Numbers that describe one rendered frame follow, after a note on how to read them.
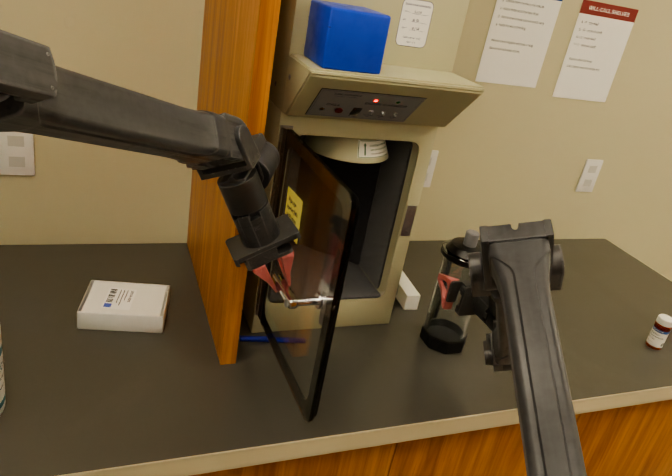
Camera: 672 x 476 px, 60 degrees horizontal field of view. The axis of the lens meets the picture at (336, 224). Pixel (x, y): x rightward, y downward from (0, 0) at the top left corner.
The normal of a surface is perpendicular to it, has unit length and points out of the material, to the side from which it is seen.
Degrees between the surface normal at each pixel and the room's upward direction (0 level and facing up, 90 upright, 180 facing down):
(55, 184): 90
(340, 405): 0
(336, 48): 90
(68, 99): 68
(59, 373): 0
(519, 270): 37
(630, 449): 90
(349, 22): 90
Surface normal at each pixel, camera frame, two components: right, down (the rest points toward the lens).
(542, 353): -0.25, -0.58
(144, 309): 0.17, -0.90
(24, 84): 0.93, -0.17
